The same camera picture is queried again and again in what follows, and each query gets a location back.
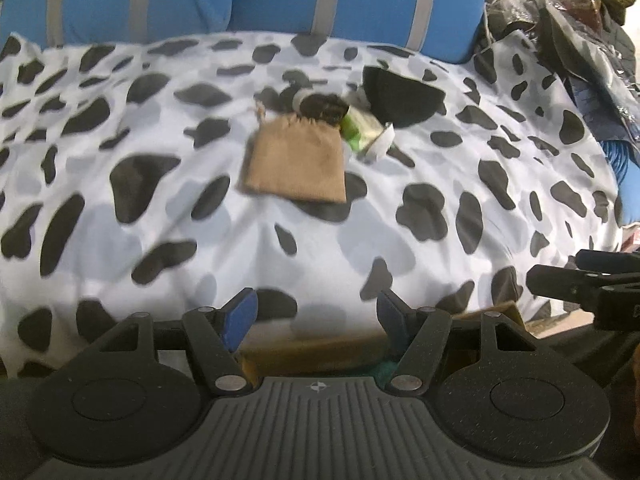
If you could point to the green and white packet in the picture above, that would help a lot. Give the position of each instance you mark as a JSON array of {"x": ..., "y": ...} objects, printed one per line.
[{"x": 362, "y": 132}]

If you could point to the pile of dark clothes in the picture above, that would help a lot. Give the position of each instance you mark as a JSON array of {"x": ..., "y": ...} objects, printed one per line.
[{"x": 575, "y": 25}]

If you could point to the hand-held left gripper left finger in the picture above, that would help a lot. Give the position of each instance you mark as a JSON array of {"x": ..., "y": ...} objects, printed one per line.
[{"x": 240, "y": 321}]

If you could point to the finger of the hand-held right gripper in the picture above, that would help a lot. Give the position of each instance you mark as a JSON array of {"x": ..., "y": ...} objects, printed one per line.
[
  {"x": 565, "y": 284},
  {"x": 607, "y": 261}
]

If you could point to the cow print blanket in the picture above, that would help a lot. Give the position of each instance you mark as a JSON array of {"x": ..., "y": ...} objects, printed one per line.
[{"x": 150, "y": 160}]

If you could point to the blue fabric bundle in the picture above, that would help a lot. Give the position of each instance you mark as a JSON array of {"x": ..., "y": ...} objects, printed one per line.
[{"x": 627, "y": 180}]

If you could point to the black socks white band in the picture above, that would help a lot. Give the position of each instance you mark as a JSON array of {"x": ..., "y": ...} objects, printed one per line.
[{"x": 325, "y": 105}]

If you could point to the black fuzzy cloth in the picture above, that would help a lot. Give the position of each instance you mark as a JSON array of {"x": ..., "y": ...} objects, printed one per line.
[{"x": 400, "y": 97}]

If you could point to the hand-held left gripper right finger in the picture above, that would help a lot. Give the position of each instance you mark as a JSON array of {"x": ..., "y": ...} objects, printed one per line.
[{"x": 393, "y": 318}]

